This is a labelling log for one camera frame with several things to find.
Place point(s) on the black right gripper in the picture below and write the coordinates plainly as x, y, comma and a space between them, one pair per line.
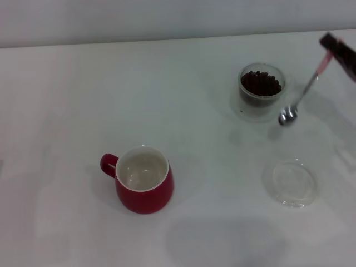
350, 62

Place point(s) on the red ceramic mug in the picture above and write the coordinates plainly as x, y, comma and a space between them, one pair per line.
147, 200

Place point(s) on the small clear glass bowl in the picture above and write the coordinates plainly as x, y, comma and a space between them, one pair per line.
294, 192

